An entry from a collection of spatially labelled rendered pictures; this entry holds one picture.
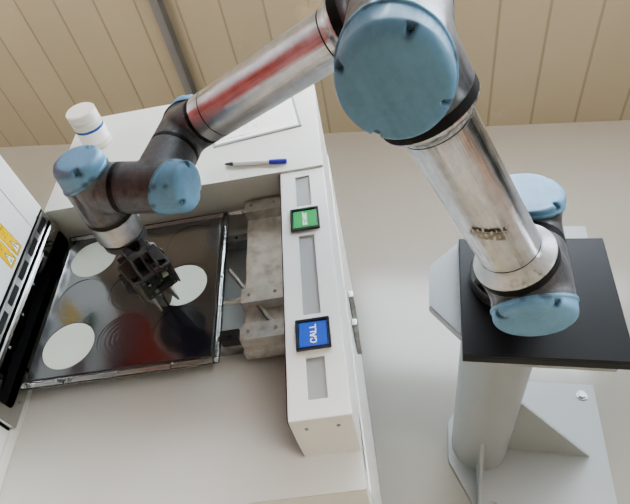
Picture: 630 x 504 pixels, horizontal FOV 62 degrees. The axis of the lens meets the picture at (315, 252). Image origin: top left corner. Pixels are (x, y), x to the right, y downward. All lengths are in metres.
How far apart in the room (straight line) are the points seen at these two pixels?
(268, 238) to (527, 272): 0.56
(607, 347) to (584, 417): 0.89
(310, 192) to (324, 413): 0.47
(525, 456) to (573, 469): 0.13
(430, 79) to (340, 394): 0.47
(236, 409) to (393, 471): 0.87
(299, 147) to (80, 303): 0.56
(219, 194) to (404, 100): 0.71
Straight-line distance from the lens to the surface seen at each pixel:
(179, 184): 0.73
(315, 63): 0.69
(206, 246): 1.11
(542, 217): 0.84
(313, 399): 0.79
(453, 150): 0.58
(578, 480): 1.79
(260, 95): 0.73
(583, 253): 1.11
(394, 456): 1.76
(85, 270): 1.20
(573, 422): 1.85
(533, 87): 2.71
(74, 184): 0.78
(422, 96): 0.51
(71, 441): 1.08
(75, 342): 1.09
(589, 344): 0.99
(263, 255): 1.07
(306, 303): 0.88
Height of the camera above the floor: 1.66
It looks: 48 degrees down
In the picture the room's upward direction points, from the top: 14 degrees counter-clockwise
